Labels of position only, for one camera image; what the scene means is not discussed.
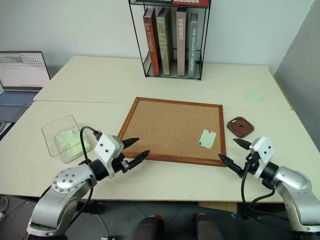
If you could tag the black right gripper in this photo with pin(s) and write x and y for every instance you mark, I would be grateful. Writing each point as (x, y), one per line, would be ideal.
(253, 163)

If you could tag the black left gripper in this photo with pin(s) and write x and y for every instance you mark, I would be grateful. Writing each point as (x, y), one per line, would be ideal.
(119, 165)

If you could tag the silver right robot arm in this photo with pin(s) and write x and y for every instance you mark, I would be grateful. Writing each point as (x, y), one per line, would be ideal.
(295, 187)

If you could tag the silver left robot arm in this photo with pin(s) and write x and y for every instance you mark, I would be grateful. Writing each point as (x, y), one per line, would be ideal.
(62, 190)

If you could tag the pale green paper note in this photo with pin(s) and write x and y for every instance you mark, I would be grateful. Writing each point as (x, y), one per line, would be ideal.
(207, 138)

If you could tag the wood-framed cork board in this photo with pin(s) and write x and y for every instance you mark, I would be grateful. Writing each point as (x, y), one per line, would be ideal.
(170, 125)

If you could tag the green sticky note pad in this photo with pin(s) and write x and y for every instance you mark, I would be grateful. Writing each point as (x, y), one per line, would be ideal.
(253, 95)

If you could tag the brown wooden tray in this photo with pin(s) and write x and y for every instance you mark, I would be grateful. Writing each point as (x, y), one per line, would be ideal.
(243, 131)

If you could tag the pile of green notes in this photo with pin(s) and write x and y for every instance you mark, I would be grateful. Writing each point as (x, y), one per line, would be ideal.
(71, 143)

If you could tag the dark rounded shape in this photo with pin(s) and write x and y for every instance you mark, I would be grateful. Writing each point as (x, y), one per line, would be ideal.
(147, 228)
(206, 227)

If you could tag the clear plastic box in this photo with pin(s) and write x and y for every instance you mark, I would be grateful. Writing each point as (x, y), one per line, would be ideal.
(53, 127)

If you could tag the grey partition panel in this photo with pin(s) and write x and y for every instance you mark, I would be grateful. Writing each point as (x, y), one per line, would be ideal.
(302, 70)

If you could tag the red upright book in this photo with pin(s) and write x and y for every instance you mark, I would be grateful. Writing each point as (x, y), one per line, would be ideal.
(151, 42)

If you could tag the olive patterned book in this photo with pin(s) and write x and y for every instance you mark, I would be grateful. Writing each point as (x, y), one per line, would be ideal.
(164, 42)

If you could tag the grey SOLACE book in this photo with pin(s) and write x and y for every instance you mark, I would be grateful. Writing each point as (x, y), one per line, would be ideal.
(193, 47)

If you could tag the grey open laptop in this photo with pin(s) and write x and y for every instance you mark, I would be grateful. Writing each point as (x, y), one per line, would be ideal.
(20, 72)

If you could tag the black flat-lying book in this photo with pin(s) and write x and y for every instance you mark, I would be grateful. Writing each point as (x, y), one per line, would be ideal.
(152, 1)

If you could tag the red flat-lying book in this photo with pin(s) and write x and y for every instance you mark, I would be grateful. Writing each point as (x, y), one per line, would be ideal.
(190, 2)

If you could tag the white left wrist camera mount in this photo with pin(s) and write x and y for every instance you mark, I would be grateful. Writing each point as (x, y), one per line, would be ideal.
(108, 147)

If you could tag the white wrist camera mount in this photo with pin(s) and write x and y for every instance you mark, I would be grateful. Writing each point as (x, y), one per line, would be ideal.
(108, 147)
(263, 150)

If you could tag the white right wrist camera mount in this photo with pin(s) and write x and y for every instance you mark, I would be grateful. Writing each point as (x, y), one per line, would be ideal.
(263, 150)

